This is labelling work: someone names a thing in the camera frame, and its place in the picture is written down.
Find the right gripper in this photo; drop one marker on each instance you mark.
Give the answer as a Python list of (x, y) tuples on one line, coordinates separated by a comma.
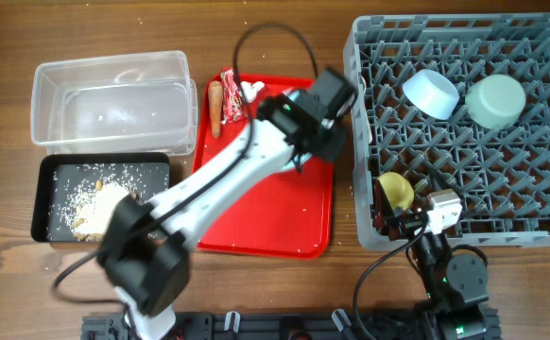
[(407, 221)]

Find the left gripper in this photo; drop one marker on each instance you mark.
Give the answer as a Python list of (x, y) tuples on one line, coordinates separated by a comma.
[(331, 146)]

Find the yellow plastic cup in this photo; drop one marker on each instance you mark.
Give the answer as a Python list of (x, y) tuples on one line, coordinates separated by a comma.
[(398, 189)]

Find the white tissue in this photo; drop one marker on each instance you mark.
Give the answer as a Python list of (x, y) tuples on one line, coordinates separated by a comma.
[(250, 90)]

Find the red candy wrapper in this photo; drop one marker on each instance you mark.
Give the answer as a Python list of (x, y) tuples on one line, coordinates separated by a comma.
[(233, 110)]

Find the orange carrot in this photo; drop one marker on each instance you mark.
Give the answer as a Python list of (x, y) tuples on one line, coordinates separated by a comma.
[(215, 97)]

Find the light blue bowl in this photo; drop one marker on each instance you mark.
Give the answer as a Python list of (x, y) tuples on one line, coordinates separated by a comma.
[(432, 93)]

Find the pale green bowl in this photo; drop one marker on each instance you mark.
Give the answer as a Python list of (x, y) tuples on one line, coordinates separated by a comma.
[(496, 102)]

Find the light blue plate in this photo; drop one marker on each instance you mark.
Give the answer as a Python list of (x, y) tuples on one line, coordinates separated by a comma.
[(303, 163)]

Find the white plastic spoon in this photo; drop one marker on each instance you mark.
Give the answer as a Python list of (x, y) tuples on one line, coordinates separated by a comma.
[(365, 117)]

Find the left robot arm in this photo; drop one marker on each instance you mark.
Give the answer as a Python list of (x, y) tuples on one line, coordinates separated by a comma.
[(146, 248)]

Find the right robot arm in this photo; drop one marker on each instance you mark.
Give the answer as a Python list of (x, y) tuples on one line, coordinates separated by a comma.
[(455, 283)]

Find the grey dishwasher rack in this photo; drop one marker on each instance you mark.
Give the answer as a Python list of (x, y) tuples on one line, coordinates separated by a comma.
[(502, 175)]

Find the red plastic tray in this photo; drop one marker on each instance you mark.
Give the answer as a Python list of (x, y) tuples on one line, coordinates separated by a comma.
[(287, 215)]

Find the clear plastic bin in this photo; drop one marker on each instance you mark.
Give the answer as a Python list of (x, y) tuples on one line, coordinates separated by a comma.
[(144, 102)]

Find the food scraps on plate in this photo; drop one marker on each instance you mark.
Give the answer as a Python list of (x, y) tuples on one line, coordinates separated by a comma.
[(95, 208)]

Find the black plastic tray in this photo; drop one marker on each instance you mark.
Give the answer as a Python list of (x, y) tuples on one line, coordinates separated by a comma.
[(48, 166)]

